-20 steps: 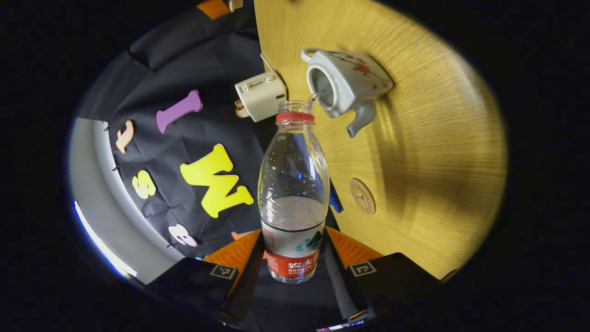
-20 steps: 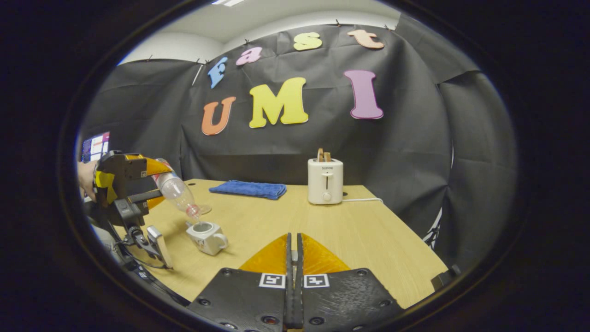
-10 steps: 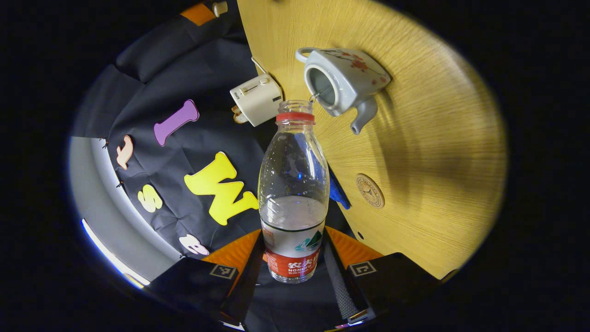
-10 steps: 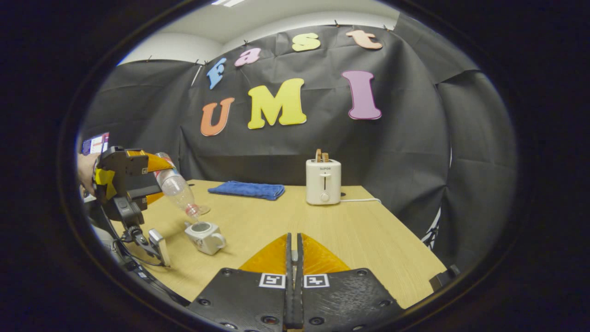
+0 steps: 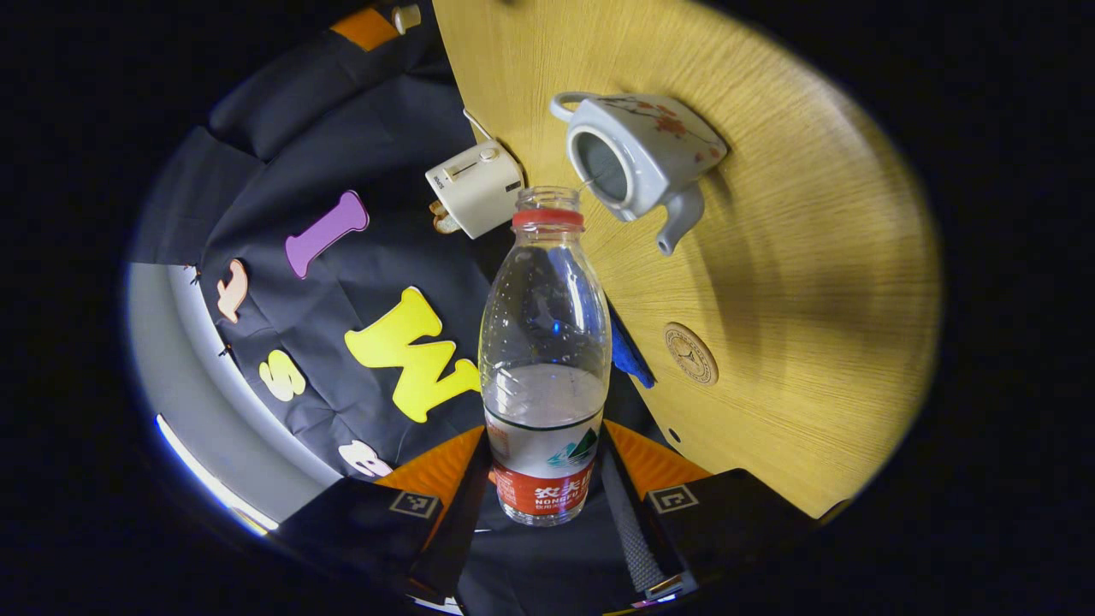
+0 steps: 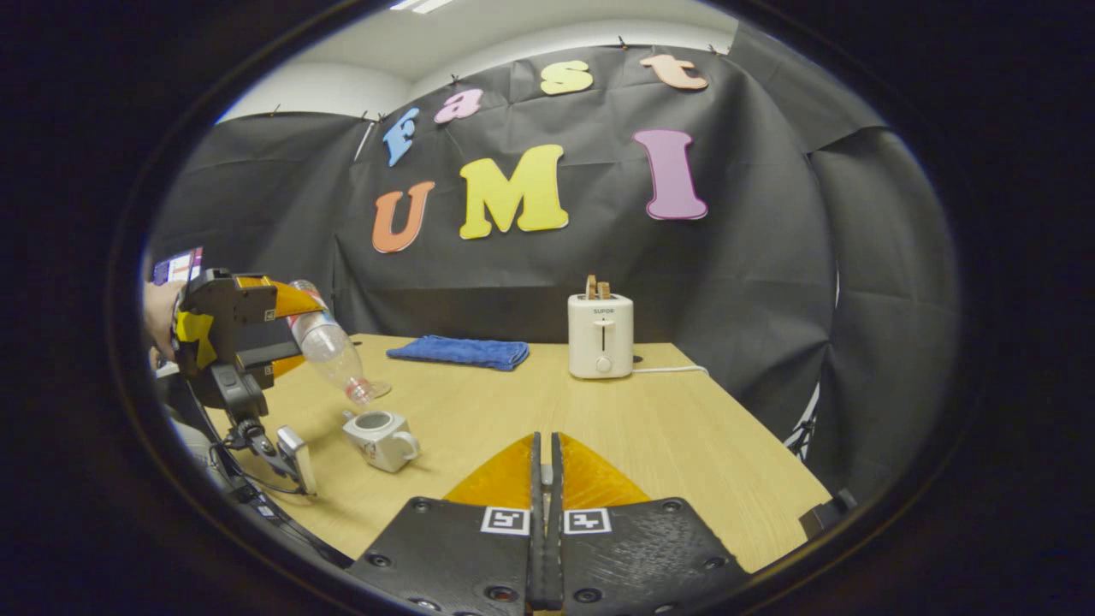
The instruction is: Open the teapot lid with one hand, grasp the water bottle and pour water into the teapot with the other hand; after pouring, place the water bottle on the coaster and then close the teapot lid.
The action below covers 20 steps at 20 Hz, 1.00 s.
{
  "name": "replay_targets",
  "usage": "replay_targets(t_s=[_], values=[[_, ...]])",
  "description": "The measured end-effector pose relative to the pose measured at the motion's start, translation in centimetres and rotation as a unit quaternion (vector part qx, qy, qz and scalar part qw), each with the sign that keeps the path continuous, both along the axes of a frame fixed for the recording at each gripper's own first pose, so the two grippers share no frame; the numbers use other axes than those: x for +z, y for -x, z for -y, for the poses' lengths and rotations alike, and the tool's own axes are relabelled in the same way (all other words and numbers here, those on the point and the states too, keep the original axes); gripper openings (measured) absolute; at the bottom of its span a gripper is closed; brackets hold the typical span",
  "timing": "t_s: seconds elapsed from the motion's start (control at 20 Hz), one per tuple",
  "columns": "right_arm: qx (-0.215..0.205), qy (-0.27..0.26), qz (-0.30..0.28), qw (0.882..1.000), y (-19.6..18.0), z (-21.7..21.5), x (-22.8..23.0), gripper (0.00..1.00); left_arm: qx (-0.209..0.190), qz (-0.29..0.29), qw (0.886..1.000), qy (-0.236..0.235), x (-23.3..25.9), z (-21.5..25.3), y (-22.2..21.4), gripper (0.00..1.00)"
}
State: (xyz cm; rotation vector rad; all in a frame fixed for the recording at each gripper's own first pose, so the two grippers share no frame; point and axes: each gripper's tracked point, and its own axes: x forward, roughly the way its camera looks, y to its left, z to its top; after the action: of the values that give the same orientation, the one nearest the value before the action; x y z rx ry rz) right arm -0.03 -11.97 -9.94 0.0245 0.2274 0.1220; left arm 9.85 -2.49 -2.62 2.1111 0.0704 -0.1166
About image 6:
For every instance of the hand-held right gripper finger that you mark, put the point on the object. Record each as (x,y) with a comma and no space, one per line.
(556,547)
(536,547)

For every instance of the person's grey trousers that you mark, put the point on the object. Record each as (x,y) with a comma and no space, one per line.
(198,447)

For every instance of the clear plastic water bottle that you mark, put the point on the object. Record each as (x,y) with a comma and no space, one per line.
(329,351)

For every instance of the white teacup lid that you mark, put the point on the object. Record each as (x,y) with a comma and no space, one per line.
(546,476)

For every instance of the white toaster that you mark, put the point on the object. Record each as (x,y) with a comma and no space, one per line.
(599,342)

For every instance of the white ceramic teacup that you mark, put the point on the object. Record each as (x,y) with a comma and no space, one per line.
(381,445)

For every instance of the blue folded towel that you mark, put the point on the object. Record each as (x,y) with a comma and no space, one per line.
(462,352)

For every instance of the computer monitor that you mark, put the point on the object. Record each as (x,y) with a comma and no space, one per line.
(178,267)

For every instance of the round woven coaster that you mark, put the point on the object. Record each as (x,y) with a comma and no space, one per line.
(381,390)

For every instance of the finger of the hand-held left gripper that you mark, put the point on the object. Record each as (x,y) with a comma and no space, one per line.
(265,353)
(231,299)

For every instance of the ceiling light panel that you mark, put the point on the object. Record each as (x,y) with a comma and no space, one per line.
(419,5)

